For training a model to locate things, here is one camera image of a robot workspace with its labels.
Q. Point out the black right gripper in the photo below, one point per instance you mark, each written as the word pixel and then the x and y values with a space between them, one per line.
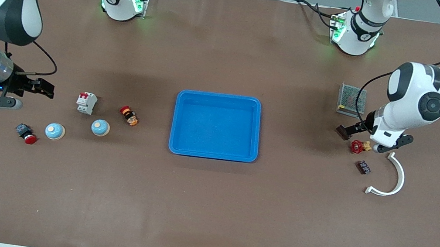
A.
pixel 19 83

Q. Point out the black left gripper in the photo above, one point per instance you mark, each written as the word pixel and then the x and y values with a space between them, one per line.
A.
pixel 359 128

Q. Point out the dark brown relay block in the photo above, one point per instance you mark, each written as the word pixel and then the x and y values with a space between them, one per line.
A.
pixel 341 130

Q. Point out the small dark connector block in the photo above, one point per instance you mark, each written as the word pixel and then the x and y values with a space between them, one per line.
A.
pixel 364 167

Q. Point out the blue bell with tan base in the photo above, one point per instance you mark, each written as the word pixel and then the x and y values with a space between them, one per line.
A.
pixel 54 131
pixel 100 127

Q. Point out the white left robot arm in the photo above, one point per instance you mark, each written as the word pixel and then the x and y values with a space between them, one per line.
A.
pixel 417 102

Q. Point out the blue plastic tray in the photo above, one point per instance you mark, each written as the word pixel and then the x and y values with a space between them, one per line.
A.
pixel 214 131

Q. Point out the red handwheel brass valve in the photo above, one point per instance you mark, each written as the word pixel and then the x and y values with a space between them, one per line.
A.
pixel 357 146

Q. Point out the metal mesh power supply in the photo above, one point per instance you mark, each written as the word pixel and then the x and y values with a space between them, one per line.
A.
pixel 349 99

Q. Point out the red push button dark body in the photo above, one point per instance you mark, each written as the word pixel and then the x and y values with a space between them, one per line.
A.
pixel 26 134

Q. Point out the red yellow emergency stop button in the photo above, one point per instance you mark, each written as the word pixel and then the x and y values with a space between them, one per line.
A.
pixel 129 116

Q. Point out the white circuit breaker red switch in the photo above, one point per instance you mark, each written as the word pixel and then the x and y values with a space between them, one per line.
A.
pixel 86 103

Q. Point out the white curved plastic bracket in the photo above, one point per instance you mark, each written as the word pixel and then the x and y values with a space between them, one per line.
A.
pixel 401 178

